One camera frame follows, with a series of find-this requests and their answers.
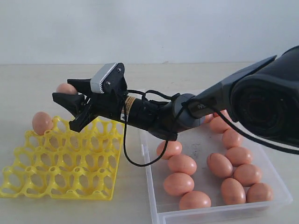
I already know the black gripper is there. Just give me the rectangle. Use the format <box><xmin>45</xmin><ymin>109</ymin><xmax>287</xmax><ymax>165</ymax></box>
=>
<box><xmin>52</xmin><ymin>77</ymin><xmax>164</xmax><ymax>131</ymax></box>

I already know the brown egg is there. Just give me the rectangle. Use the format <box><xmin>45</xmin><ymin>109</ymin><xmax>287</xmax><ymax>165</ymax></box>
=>
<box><xmin>156</xmin><ymin>141</ymin><xmax>183</xmax><ymax>160</ymax></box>
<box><xmin>246</xmin><ymin>182</ymin><xmax>274</xmax><ymax>203</ymax></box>
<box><xmin>221</xmin><ymin>178</ymin><xmax>246</xmax><ymax>205</ymax></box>
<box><xmin>163</xmin><ymin>172</ymin><xmax>194</xmax><ymax>196</ymax></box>
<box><xmin>203</xmin><ymin>114</ymin><xmax>214</xmax><ymax>124</ymax></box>
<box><xmin>179</xmin><ymin>191</ymin><xmax>212</xmax><ymax>210</ymax></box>
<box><xmin>233</xmin><ymin>164</ymin><xmax>262</xmax><ymax>187</ymax></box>
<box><xmin>209</xmin><ymin>116</ymin><xmax>231</xmax><ymax>134</ymax></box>
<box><xmin>168</xmin><ymin>154</ymin><xmax>197</xmax><ymax>175</ymax></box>
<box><xmin>32</xmin><ymin>112</ymin><xmax>53</xmax><ymax>135</ymax></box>
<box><xmin>222</xmin><ymin>129</ymin><xmax>242</xmax><ymax>149</ymax></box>
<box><xmin>225</xmin><ymin>147</ymin><xmax>253</xmax><ymax>167</ymax></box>
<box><xmin>206</xmin><ymin>153</ymin><xmax>233</xmax><ymax>178</ymax></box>
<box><xmin>56</xmin><ymin>83</ymin><xmax>78</xmax><ymax>95</ymax></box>

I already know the yellow plastic egg tray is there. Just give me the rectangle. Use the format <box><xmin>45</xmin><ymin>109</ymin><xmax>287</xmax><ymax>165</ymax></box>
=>
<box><xmin>0</xmin><ymin>116</ymin><xmax>124</xmax><ymax>201</ymax></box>

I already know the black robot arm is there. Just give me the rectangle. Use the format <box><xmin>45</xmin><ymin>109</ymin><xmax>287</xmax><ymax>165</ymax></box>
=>
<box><xmin>52</xmin><ymin>47</ymin><xmax>299</xmax><ymax>147</ymax></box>

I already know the clear plastic container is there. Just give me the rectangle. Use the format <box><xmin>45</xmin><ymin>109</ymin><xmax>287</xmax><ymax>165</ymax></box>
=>
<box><xmin>139</xmin><ymin>89</ymin><xmax>293</xmax><ymax>224</ymax></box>

